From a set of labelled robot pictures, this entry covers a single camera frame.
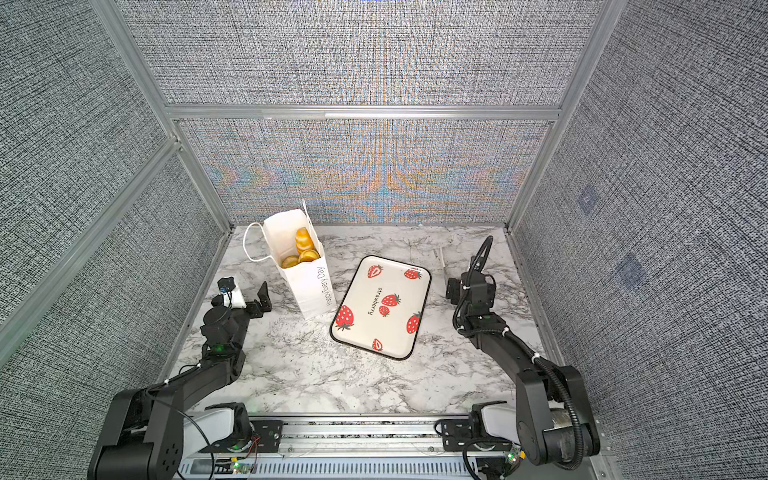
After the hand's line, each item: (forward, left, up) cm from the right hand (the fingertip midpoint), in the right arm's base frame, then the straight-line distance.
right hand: (470, 279), depth 89 cm
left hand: (-4, +64, +3) cm, 64 cm away
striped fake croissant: (+10, +50, +7) cm, 52 cm away
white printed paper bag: (+11, +54, +3) cm, 55 cm away
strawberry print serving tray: (-3, +26, -12) cm, 29 cm away
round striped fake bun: (+4, +49, +6) cm, 50 cm away
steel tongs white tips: (+18, +6, -7) cm, 20 cm away
